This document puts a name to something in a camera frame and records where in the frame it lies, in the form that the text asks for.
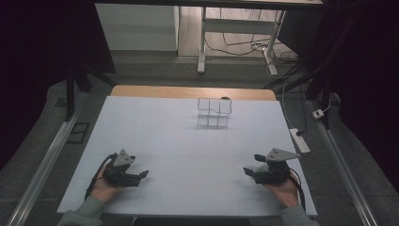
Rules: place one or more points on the person's left hand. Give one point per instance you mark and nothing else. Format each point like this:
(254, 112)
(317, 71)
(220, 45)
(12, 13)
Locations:
(105, 190)

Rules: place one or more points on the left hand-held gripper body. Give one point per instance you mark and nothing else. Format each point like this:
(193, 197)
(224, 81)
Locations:
(120, 175)

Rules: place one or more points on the person's right hand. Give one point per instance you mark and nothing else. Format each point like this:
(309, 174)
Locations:
(284, 193)

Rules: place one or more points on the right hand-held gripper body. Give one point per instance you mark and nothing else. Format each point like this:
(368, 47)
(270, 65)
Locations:
(273, 171)

